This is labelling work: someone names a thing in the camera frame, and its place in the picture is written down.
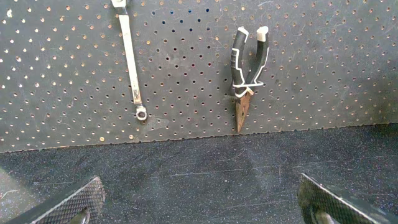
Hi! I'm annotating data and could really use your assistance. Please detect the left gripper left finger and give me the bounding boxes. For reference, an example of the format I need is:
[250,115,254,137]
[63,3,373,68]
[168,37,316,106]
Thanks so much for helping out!
[5,175,106,224]

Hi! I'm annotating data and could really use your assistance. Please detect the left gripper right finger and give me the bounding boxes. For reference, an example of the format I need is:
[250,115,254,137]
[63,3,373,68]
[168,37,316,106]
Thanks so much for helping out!
[296,172,398,224]

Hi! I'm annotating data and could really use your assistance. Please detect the black and white pliers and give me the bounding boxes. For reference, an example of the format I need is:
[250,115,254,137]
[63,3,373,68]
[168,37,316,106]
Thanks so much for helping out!
[229,26,270,134]

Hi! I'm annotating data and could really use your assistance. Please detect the black pegboard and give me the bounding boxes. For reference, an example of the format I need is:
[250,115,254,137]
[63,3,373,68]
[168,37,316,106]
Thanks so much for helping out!
[0,0,398,154]

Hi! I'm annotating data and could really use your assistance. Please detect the wrench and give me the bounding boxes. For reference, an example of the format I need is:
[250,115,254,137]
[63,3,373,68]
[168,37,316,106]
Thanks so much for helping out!
[110,0,149,122]

